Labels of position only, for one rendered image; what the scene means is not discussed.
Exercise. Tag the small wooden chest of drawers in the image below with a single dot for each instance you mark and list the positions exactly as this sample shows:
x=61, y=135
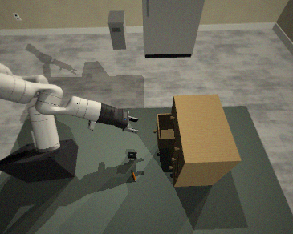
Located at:
x=207, y=143

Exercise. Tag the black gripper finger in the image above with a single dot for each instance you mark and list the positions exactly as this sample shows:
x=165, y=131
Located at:
x=132, y=119
x=130, y=130

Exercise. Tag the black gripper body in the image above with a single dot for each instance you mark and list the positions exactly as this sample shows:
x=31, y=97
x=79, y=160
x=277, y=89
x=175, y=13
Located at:
x=103, y=113

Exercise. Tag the black 9v battery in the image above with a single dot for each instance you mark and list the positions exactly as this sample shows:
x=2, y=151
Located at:
x=132, y=155

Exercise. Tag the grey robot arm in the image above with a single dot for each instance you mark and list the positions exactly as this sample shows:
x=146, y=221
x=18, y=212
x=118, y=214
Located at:
x=22, y=89

